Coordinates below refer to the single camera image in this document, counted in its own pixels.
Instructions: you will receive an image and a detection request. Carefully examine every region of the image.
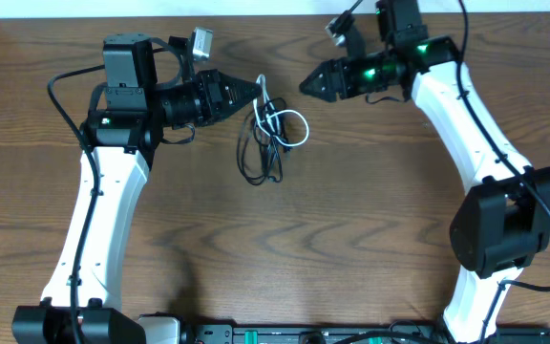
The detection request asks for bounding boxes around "white usb cable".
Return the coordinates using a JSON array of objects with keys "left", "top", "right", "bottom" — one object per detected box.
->
[{"left": 252, "top": 74, "right": 310, "bottom": 148}]

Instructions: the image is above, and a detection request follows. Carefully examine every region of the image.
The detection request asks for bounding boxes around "black usb cable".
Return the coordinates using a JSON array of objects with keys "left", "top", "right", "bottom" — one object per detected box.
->
[{"left": 235, "top": 97, "right": 289, "bottom": 186}]

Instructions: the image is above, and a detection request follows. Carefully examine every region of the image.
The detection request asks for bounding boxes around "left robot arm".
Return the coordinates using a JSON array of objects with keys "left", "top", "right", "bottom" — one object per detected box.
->
[{"left": 11, "top": 28, "right": 262, "bottom": 343}]

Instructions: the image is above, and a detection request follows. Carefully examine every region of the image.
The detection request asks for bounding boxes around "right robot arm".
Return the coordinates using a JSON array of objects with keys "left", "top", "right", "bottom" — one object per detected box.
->
[{"left": 299, "top": 1, "right": 550, "bottom": 343}]

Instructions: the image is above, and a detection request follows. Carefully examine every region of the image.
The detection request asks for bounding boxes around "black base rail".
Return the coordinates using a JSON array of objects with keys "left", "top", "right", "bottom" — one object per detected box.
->
[{"left": 136, "top": 312, "right": 550, "bottom": 344}]

